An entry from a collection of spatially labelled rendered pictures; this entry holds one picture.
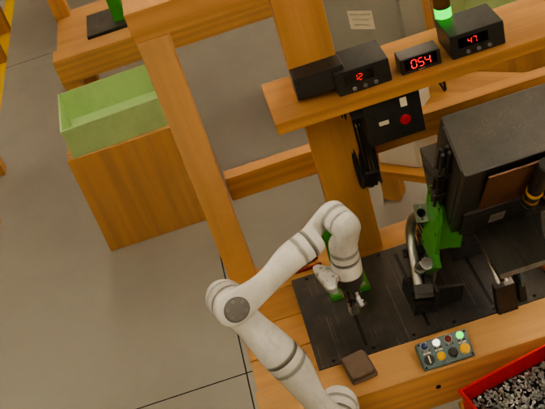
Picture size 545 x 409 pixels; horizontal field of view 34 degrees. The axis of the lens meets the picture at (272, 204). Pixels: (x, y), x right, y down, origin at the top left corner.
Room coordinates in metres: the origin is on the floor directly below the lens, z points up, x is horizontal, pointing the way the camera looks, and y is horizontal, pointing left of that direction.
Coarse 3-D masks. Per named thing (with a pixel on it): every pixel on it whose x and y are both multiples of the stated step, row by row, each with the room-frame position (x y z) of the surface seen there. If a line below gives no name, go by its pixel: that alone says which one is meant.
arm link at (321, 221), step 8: (336, 200) 1.65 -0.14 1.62; (320, 208) 1.64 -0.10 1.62; (328, 208) 1.63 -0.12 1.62; (336, 208) 1.62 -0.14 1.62; (344, 208) 1.62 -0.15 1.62; (320, 216) 1.62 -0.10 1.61; (328, 216) 1.61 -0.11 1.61; (312, 224) 1.61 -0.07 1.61; (320, 224) 1.62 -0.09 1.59; (328, 224) 1.60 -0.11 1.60; (304, 232) 1.59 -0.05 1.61; (312, 232) 1.58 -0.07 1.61; (320, 232) 1.62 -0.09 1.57; (312, 240) 1.56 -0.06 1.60; (320, 240) 1.57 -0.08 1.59; (320, 248) 1.56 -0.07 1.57
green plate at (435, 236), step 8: (432, 208) 1.98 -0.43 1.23; (440, 208) 1.92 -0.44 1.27; (432, 216) 1.97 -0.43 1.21; (440, 216) 1.92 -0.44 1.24; (424, 224) 2.03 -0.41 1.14; (432, 224) 1.97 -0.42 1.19; (440, 224) 1.92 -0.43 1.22; (424, 232) 2.02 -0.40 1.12; (432, 232) 1.96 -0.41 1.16; (440, 232) 1.92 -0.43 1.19; (448, 232) 1.93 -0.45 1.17; (456, 232) 1.93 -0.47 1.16; (424, 240) 2.01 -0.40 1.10; (432, 240) 1.95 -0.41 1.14; (440, 240) 1.93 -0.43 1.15; (448, 240) 1.93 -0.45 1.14; (456, 240) 1.93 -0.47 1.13; (424, 248) 2.00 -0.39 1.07; (432, 248) 1.94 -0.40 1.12; (440, 248) 1.93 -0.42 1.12
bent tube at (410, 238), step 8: (416, 208) 2.02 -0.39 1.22; (424, 208) 2.02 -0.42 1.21; (416, 216) 2.01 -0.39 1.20; (424, 216) 2.00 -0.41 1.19; (408, 224) 2.07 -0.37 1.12; (408, 232) 2.07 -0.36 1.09; (408, 240) 2.06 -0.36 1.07; (408, 248) 2.05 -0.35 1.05; (416, 248) 2.04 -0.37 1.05; (416, 256) 2.02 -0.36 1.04; (416, 280) 1.97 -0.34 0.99
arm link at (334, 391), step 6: (330, 390) 1.48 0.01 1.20; (336, 390) 1.48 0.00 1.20; (342, 390) 1.47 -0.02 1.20; (348, 390) 1.47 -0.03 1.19; (330, 396) 1.47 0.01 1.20; (336, 396) 1.46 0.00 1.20; (342, 396) 1.46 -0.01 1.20; (348, 396) 1.46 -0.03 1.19; (354, 396) 1.47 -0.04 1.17; (336, 402) 1.44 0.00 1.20; (342, 402) 1.44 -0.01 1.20; (348, 402) 1.44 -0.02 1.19; (354, 402) 1.45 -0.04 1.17; (354, 408) 1.43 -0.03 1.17
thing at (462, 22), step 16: (464, 16) 2.29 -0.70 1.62; (480, 16) 2.26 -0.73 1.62; (496, 16) 2.23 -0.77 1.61; (448, 32) 2.23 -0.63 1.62; (464, 32) 2.21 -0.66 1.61; (480, 32) 2.20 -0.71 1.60; (496, 32) 2.20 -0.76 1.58; (352, 48) 2.33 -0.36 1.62; (368, 48) 2.29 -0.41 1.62; (448, 48) 2.23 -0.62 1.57; (464, 48) 2.20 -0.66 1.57; (480, 48) 2.20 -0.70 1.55; (352, 64) 2.23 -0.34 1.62; (368, 64) 2.21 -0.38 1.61; (384, 64) 2.21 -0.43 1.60; (336, 80) 2.21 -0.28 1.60; (352, 80) 2.21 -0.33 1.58; (368, 80) 2.21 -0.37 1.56; (384, 80) 2.21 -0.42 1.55
